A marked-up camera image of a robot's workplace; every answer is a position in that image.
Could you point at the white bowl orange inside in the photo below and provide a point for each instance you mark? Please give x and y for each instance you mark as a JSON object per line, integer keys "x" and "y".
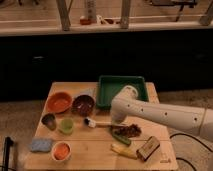
{"x": 61, "y": 152}

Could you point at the white dish brush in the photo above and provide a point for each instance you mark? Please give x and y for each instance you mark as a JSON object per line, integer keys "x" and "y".
{"x": 93, "y": 123}

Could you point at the green cup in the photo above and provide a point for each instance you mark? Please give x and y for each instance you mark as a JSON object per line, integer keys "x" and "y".
{"x": 66, "y": 126}

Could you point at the yellow corn toy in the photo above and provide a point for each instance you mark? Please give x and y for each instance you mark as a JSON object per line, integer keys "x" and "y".
{"x": 123, "y": 151}

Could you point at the blue sponge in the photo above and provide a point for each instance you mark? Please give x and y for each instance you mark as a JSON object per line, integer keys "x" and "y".
{"x": 41, "y": 145}

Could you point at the green plastic tray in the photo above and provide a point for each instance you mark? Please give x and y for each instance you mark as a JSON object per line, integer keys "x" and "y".
{"x": 109, "y": 86}

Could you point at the dark purple bowl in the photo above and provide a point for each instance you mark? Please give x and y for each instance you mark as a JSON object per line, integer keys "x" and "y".
{"x": 83, "y": 105}

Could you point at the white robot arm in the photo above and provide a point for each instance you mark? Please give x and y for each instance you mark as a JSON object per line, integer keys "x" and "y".
{"x": 193, "y": 120}

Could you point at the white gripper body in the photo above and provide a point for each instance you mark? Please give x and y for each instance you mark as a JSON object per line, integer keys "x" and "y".
{"x": 117, "y": 117}

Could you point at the green pepper toy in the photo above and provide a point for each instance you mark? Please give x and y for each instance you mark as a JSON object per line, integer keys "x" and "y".
{"x": 121, "y": 138}

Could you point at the metal cup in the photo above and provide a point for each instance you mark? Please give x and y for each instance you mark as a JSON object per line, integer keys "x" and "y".
{"x": 49, "y": 121}

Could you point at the black post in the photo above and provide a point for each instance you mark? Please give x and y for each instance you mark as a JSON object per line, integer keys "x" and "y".
{"x": 8, "y": 143}

